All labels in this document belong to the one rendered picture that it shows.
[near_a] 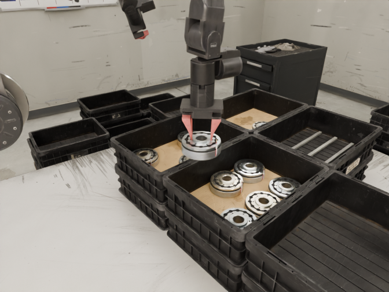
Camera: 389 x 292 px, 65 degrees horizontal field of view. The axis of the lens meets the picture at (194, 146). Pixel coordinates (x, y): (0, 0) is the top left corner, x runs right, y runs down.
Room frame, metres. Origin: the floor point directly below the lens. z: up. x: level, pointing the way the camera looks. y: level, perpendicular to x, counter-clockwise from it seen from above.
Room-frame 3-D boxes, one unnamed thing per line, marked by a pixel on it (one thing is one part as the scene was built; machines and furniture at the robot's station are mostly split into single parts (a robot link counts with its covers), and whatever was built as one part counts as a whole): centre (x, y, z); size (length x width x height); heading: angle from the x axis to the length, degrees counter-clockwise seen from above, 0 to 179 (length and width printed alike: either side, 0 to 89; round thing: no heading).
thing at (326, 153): (0.98, -0.45, 0.87); 0.40 x 0.30 x 0.11; 132
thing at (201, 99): (0.69, -0.02, 1.17); 0.10 x 0.07 x 0.07; 87
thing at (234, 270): (0.72, -0.15, 0.76); 0.40 x 0.30 x 0.12; 132
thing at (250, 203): (0.67, -0.20, 0.86); 0.10 x 0.10 x 0.01
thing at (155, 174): (0.94, 0.05, 0.92); 0.40 x 0.30 x 0.02; 132
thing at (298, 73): (2.57, -0.72, 0.45); 0.60 x 0.45 x 0.90; 125
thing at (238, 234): (0.72, -0.15, 0.92); 0.40 x 0.30 x 0.02; 132
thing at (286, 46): (2.68, -0.79, 0.88); 0.29 x 0.22 x 0.03; 125
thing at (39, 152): (1.62, 0.75, 0.37); 0.40 x 0.30 x 0.45; 125
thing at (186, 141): (0.69, -0.02, 1.04); 0.10 x 0.10 x 0.01
